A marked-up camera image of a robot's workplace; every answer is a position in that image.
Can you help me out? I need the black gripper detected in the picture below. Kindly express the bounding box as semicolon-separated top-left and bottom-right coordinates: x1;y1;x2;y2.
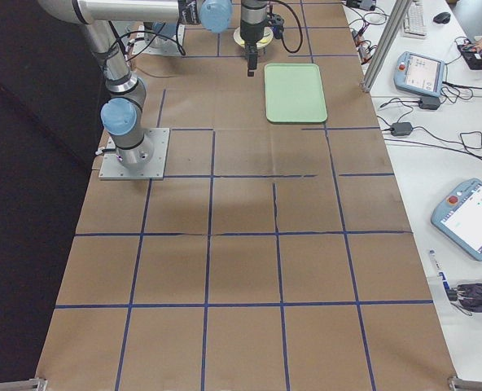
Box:
240;0;266;77

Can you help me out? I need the white round plate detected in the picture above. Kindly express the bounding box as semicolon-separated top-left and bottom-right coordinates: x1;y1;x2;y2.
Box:
233;27;274;50

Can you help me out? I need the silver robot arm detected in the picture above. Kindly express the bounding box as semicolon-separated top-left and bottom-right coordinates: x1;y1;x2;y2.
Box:
39;1;232;167
143;22;185;56

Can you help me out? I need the light green tray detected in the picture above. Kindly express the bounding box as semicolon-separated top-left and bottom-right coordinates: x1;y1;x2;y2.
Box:
265;64;327;124

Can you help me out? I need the white keyboard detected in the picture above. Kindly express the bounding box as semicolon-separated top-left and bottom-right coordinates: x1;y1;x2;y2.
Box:
401;0;427;39

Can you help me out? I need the black power adapter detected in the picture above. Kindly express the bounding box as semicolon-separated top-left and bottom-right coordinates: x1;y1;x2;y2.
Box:
390;122;413;137
418;96;441;111

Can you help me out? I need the far teach pendant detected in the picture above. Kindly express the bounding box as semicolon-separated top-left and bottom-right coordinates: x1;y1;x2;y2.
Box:
393;51;445;98

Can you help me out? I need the teach pendant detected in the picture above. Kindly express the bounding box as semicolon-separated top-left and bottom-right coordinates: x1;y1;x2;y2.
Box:
393;51;445;98
431;178;482;261

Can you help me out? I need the black computer mouse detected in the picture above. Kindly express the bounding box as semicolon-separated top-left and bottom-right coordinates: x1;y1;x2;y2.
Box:
432;11;451;24

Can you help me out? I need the near teach pendant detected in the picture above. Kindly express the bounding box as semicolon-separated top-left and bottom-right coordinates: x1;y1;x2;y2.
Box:
431;178;482;261

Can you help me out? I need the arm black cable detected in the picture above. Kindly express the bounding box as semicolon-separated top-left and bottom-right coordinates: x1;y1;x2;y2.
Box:
265;0;307;54

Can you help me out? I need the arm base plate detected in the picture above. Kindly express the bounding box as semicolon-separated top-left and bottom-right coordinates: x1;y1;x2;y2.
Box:
99;128;170;180
132;22;185;56

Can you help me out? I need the aluminium frame post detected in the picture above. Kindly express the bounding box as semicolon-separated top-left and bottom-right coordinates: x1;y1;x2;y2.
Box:
361;0;412;93

